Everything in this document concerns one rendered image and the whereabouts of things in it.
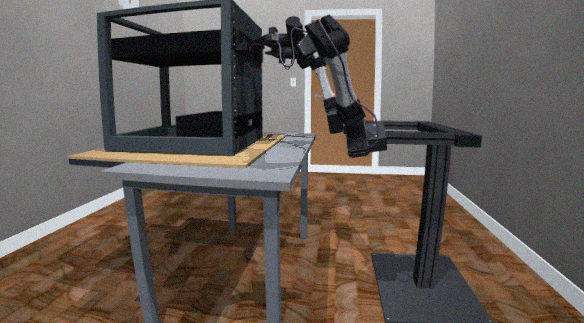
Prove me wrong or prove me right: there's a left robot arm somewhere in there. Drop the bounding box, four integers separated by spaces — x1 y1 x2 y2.
285 14 368 153

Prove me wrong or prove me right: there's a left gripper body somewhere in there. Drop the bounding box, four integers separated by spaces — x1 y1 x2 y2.
268 27 289 54

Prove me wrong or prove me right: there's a dark grey metal rack frame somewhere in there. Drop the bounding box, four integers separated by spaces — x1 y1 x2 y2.
97 0 263 156

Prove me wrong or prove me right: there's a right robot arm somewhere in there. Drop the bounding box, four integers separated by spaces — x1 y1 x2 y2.
297 52 338 113

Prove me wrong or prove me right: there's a tan wooden board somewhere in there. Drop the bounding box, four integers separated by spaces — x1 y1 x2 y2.
68 134 286 168

